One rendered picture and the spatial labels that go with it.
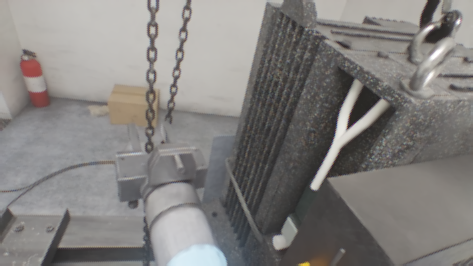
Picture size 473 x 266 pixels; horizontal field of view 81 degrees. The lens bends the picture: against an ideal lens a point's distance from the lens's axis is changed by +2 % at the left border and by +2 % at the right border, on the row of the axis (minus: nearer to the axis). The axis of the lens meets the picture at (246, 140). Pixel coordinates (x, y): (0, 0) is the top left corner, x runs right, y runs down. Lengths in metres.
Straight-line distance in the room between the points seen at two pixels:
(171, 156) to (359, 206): 0.25
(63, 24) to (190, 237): 2.79
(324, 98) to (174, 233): 0.33
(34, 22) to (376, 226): 3.01
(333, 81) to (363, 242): 0.26
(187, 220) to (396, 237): 0.25
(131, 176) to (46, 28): 2.73
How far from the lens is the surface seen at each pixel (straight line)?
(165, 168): 0.37
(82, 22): 2.96
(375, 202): 0.41
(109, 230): 1.31
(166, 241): 0.35
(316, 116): 0.53
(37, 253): 1.31
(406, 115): 0.41
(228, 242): 0.99
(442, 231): 0.44
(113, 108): 2.84
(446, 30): 0.54
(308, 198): 0.64
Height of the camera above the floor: 1.73
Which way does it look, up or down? 37 degrees down
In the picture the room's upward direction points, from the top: 15 degrees clockwise
